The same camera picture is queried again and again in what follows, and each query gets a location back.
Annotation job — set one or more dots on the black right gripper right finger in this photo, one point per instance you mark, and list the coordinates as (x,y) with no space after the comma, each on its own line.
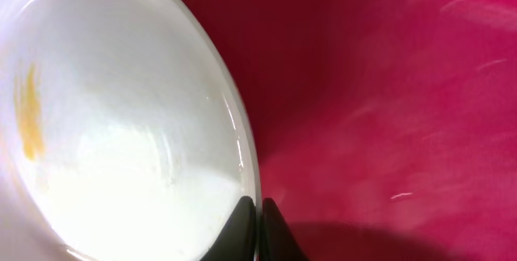
(276,241)

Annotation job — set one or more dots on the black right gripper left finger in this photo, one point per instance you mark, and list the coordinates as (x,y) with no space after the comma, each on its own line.
(237,239)

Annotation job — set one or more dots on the white plate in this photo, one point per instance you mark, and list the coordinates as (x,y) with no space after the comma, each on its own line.
(123,136)

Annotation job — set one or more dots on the red plastic tray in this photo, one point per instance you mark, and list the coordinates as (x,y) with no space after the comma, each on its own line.
(385,129)

